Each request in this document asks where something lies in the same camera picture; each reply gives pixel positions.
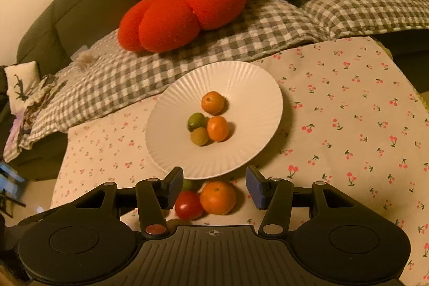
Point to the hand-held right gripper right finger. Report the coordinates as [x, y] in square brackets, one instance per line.
[255, 189]

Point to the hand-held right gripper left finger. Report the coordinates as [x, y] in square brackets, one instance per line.
[174, 186]

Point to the red tomato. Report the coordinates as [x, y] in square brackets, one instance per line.
[188, 206]

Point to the large orange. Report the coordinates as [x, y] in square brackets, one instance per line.
[218, 198]

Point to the white ribbed plate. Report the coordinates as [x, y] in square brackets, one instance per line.
[234, 88]

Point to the small green round fruit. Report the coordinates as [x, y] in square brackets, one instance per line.
[188, 184]

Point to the olive green round fruit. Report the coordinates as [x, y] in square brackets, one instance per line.
[199, 137]

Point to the bright green round fruit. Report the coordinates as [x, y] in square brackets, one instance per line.
[194, 120]

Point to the small mandarin orange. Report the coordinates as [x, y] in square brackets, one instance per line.
[218, 129]
[213, 102]

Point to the cherry print tablecloth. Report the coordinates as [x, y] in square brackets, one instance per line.
[342, 111]

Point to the grey checkered blanket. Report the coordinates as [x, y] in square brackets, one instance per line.
[140, 68]

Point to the patterned crumpled cloth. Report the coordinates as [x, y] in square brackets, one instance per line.
[38, 98]

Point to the blue flat object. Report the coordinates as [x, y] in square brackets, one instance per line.
[10, 173]

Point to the red tomato-shaped cushion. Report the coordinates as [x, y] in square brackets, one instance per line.
[187, 11]

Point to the white embroidered cushion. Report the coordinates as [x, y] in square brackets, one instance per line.
[23, 85]

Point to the dark green sofa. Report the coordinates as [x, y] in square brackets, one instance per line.
[83, 1]

